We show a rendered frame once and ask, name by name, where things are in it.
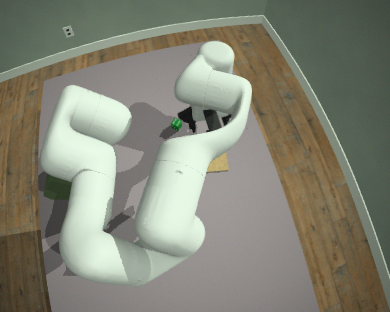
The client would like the green die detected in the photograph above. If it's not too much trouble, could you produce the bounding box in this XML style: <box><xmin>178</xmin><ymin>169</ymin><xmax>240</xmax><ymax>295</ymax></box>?
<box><xmin>171</xmin><ymin>118</ymin><xmax>182</xmax><ymax>131</ymax></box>

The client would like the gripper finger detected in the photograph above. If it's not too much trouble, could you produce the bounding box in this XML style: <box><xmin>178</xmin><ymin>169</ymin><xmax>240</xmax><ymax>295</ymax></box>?
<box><xmin>222</xmin><ymin>114</ymin><xmax>232</xmax><ymax>126</ymax></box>
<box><xmin>178</xmin><ymin>106</ymin><xmax>197</xmax><ymax>133</ymax></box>

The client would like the tan mat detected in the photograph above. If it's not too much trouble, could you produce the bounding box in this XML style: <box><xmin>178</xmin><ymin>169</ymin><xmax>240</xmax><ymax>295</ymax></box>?
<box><xmin>207</xmin><ymin>152</ymin><xmax>229</xmax><ymax>172</ymax></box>

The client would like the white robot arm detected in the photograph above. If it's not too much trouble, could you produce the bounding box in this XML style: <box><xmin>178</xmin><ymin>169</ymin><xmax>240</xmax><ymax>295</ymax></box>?
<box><xmin>40</xmin><ymin>41</ymin><xmax>252</xmax><ymax>287</ymax></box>

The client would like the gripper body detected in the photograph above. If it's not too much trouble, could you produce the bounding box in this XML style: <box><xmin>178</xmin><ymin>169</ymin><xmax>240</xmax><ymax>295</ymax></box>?
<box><xmin>190</xmin><ymin>105</ymin><xmax>229</xmax><ymax>121</ymax></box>

